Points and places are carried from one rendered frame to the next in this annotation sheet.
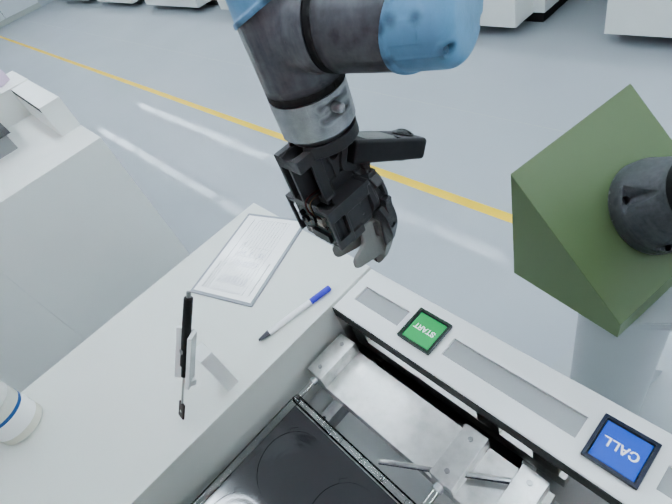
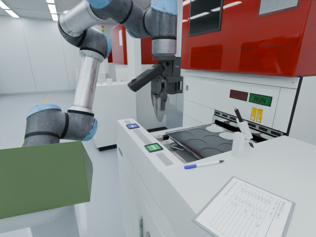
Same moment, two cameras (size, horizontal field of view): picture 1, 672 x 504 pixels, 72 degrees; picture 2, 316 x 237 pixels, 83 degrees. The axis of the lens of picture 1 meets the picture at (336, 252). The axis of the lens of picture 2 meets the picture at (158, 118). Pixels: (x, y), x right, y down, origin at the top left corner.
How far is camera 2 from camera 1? 1.02 m
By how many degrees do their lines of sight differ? 119
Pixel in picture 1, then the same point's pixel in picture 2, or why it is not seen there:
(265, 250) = (231, 208)
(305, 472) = (206, 151)
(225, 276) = (264, 201)
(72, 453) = (308, 155)
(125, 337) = not seen: outside the picture
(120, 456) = (278, 149)
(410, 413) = not seen: hidden behind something
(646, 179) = (46, 141)
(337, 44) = not seen: hidden behind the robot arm
